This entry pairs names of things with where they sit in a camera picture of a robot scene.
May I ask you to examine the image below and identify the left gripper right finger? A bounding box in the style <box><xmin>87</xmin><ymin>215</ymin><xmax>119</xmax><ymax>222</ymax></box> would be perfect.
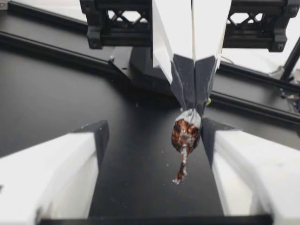
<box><xmin>201</xmin><ymin>117</ymin><xmax>300</xmax><ymax>225</ymax></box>

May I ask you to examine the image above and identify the black frame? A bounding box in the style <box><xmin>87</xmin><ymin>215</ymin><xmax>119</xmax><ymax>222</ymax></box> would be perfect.
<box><xmin>0</xmin><ymin>0</ymin><xmax>300</xmax><ymax>113</ymax></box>

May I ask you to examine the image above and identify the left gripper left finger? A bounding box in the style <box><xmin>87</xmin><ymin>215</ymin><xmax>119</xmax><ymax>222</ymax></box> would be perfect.
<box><xmin>0</xmin><ymin>120</ymin><xmax>110</xmax><ymax>225</ymax></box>

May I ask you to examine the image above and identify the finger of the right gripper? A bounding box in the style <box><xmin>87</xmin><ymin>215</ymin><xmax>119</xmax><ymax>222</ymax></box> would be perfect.
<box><xmin>192</xmin><ymin>0</ymin><xmax>233</xmax><ymax>116</ymax></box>
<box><xmin>151</xmin><ymin>0</ymin><xmax>197</xmax><ymax>111</ymax></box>

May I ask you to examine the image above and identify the candy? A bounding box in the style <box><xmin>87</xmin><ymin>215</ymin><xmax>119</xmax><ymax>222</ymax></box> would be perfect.
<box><xmin>172</xmin><ymin>108</ymin><xmax>203</xmax><ymax>186</ymax></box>

